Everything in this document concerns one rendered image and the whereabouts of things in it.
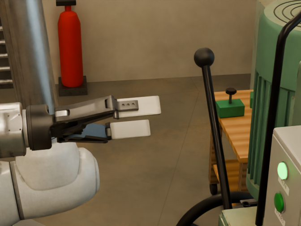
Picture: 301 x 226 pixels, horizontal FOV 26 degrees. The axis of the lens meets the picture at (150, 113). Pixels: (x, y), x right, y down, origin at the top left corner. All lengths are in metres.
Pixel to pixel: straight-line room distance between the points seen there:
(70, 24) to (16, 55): 2.44
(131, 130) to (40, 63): 0.46
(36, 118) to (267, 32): 0.39
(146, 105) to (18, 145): 0.21
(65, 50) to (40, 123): 3.00
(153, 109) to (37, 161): 0.63
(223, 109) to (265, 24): 1.78
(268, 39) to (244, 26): 3.37
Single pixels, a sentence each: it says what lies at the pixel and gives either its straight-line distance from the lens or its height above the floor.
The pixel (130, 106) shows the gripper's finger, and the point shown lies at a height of 1.36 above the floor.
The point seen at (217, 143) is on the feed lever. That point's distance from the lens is 1.06.
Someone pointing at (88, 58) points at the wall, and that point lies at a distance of 4.25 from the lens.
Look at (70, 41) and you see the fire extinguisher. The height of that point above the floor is 0.36.
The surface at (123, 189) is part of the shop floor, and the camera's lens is 3.22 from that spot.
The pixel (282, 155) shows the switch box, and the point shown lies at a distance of 0.70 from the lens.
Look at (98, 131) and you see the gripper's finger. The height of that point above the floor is 1.26.
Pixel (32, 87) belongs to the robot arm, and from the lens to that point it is 1.57.
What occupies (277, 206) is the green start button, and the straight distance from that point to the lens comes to 0.71.
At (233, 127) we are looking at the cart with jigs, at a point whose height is 0.53.
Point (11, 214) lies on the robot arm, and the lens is 1.68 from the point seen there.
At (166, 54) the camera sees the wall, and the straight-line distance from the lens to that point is 4.29.
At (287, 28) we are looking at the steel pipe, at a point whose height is 1.56.
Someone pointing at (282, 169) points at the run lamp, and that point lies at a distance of 0.69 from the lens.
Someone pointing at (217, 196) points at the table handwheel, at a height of 0.95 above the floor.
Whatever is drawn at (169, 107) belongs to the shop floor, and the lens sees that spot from 3.98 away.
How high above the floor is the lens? 1.83
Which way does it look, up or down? 28 degrees down
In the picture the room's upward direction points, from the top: straight up
